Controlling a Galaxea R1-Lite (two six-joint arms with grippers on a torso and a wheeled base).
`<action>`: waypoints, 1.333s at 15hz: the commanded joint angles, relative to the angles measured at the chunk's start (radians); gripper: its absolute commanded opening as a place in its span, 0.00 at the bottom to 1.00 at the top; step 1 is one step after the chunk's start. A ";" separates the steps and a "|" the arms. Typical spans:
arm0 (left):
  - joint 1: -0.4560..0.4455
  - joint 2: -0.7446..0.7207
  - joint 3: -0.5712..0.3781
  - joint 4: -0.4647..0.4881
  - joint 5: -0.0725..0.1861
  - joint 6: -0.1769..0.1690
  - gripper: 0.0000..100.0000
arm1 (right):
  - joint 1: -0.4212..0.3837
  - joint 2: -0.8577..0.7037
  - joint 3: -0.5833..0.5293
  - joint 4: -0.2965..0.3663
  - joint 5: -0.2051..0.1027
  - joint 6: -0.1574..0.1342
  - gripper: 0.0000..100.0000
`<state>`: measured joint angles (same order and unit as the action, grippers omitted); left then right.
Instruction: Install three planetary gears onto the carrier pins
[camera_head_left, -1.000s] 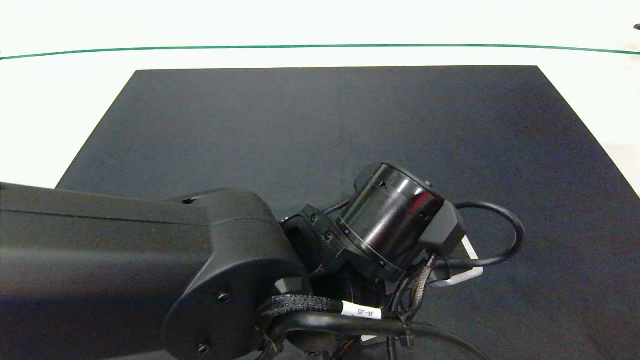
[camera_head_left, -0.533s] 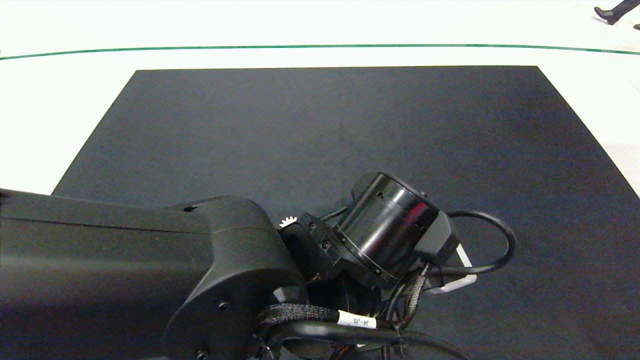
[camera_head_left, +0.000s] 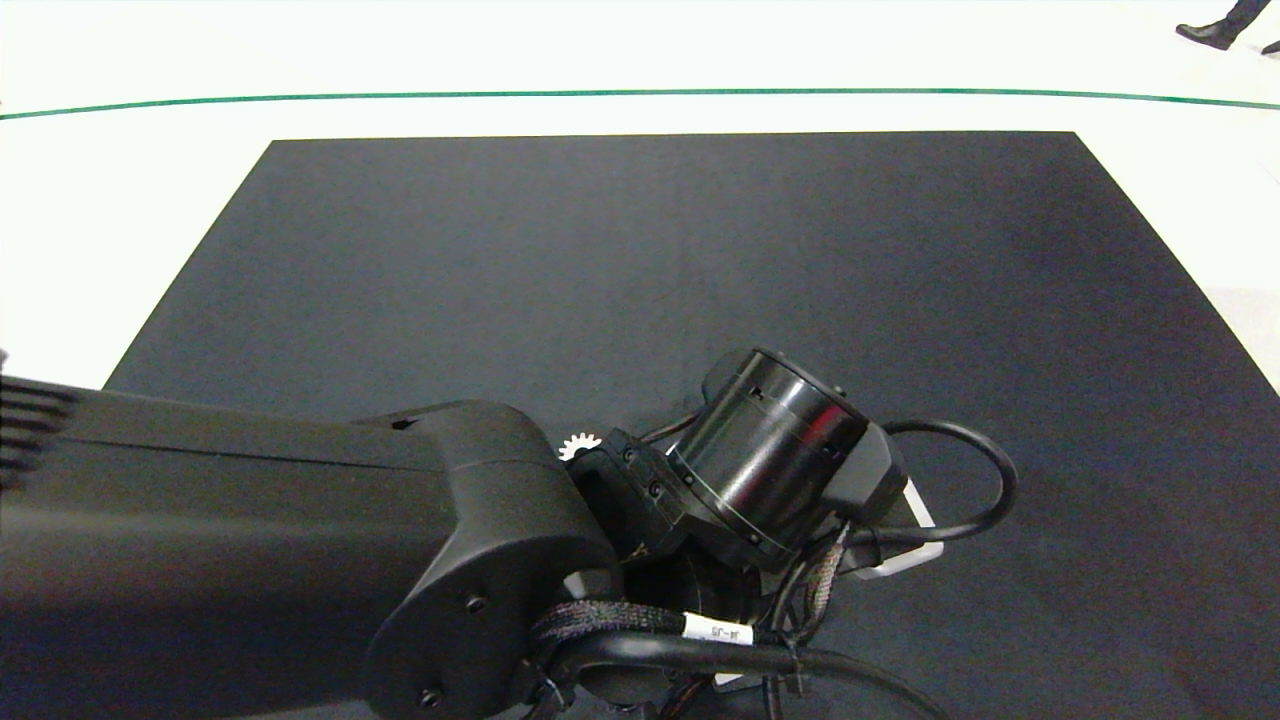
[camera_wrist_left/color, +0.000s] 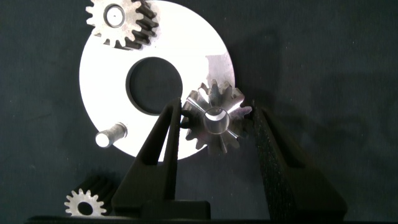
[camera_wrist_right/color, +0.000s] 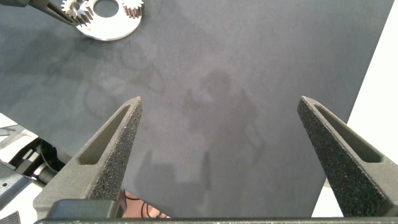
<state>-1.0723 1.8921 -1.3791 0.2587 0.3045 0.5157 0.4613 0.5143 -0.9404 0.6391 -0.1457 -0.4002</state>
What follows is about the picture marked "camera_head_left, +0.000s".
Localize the dark rectangular table mat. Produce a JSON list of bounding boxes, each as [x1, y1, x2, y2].
[[105, 131, 1280, 720]]

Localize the silver-white wrist camera box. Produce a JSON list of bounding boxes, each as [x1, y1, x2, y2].
[[850, 478, 947, 582]]

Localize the braided black cable sleeve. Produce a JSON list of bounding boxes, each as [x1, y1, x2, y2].
[[798, 524, 853, 643], [530, 598, 693, 646]]

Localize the black cable loop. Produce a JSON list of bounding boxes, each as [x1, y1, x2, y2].
[[845, 418, 1020, 549]]

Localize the thick black tagged cable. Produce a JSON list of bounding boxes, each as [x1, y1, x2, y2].
[[530, 612, 947, 720]]

